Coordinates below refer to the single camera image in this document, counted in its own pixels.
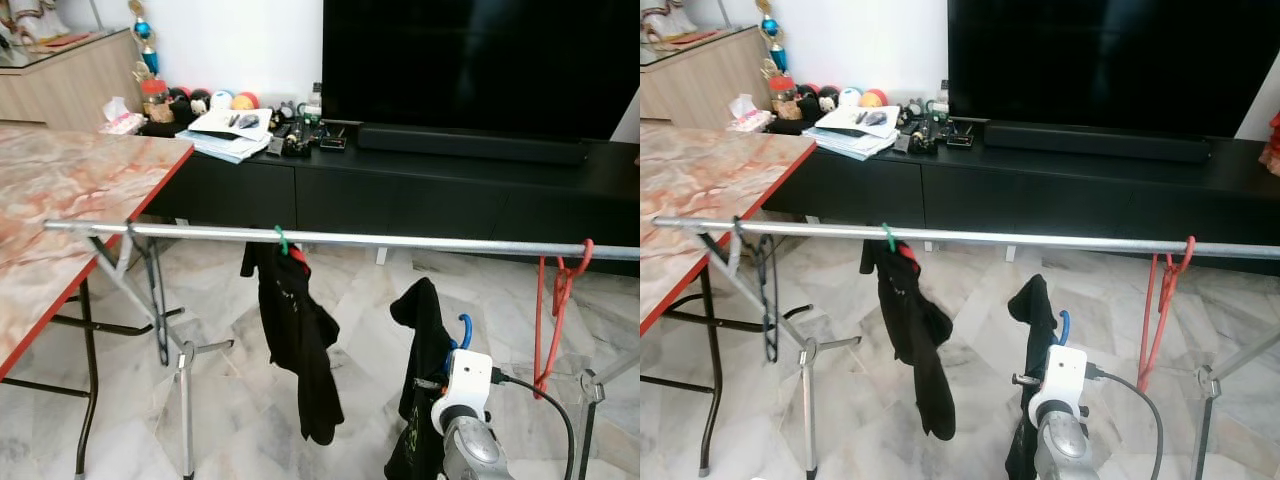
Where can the light wood sideboard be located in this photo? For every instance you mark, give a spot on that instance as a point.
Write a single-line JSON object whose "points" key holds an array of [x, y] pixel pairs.
{"points": [[700, 85], [70, 90]]}

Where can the marble pattern folding table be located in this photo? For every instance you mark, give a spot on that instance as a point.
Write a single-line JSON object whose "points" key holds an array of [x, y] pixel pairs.
{"points": [[60, 200], [700, 180]]}

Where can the red plastic hanger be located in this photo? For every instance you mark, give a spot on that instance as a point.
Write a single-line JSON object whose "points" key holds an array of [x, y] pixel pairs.
{"points": [[1146, 330], [541, 320]]}

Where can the blue plastic hanger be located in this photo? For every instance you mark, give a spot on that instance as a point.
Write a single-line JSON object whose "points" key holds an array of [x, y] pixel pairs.
{"points": [[1064, 325], [467, 328]]}

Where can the red lid snack jar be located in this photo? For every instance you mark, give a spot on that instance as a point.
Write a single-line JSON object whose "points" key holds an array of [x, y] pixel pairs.
{"points": [[155, 100], [783, 97]]}

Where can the black shirt white lettering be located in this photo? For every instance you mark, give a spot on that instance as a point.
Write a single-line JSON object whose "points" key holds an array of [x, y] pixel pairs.
{"points": [[915, 320], [295, 330]]}

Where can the black low tv console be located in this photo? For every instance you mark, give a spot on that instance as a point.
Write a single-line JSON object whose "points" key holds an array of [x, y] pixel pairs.
{"points": [[400, 200], [1050, 195]]}

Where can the black soundbar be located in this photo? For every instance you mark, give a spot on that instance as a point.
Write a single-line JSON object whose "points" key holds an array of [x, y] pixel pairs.
{"points": [[470, 145], [1095, 143]]}

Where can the green hook hanger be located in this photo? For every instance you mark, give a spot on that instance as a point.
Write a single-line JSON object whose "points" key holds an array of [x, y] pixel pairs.
{"points": [[281, 240], [889, 237]]}

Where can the small black digital clock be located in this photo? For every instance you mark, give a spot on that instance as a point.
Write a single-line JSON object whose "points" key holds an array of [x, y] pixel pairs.
{"points": [[333, 141], [960, 139]]}

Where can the black thin hanger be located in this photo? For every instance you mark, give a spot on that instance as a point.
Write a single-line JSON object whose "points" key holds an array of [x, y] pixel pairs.
{"points": [[770, 320], [160, 320]]}

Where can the red laughing buddha statue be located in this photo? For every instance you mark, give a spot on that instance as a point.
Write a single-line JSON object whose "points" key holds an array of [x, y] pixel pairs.
{"points": [[1272, 145]]}

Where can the white blue plush ball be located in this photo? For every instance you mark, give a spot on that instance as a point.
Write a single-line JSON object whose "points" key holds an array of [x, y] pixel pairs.
{"points": [[850, 96], [222, 99]]}

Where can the pink tissue pack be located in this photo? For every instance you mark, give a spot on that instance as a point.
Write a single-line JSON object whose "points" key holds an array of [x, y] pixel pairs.
{"points": [[748, 115], [122, 120]]}

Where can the silver metal clothes rack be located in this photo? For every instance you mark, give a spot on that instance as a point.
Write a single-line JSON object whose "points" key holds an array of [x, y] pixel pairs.
{"points": [[400, 241], [1000, 238]]}

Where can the white gold figurine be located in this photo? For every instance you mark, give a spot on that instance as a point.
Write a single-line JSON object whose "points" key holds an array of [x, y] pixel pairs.
{"points": [[30, 20], [665, 15]]}

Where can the large black television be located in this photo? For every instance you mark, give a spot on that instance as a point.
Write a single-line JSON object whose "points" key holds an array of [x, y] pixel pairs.
{"points": [[1110, 60], [480, 60]]}

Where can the small white bottle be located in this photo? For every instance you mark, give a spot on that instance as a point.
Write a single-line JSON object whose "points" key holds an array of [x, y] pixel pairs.
{"points": [[941, 97], [314, 100]]}

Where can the blue gold trophy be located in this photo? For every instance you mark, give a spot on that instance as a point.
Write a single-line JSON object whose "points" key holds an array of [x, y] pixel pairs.
{"points": [[776, 52], [148, 55]]}

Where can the black white plush ball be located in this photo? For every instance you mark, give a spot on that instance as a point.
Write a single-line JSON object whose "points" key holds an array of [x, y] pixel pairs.
{"points": [[829, 98], [201, 101]]}

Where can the black shirt green print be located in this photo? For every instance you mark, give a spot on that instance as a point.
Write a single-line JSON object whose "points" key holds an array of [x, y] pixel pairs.
{"points": [[425, 320], [1035, 310]]}

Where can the stack of papers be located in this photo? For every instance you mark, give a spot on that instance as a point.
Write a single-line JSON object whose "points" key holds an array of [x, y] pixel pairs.
{"points": [[225, 138], [850, 135]]}

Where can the orange plush ball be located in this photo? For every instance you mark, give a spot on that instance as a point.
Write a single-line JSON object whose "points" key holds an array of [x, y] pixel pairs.
{"points": [[246, 100], [874, 97]]}

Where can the dark computer mouse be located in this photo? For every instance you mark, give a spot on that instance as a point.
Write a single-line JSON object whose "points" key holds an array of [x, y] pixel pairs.
{"points": [[249, 121], [877, 118]]}

